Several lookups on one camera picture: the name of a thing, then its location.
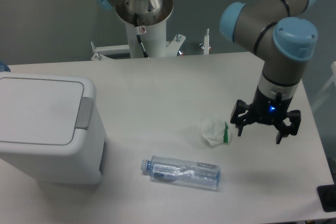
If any crumpled white green wrapper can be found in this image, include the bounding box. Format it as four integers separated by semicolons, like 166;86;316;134
200;114;231;147

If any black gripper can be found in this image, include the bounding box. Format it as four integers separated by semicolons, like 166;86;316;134
230;87;301;144

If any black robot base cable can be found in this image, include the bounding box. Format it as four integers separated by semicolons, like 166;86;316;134
133;13;150;59

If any black device at table edge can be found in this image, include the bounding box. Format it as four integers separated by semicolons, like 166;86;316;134
317;184;335;212

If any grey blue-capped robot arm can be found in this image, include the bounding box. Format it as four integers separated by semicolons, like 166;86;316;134
96;0;318;143

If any white frame at right edge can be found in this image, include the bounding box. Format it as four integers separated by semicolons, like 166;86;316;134
311;61;335;113

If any white push-top trash can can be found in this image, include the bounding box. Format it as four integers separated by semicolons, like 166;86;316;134
1;72;107;185

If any crushed clear plastic bottle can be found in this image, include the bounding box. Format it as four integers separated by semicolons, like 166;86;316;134
141;156;221;191

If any blue object behind trash can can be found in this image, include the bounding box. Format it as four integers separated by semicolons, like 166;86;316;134
0;61;11;72

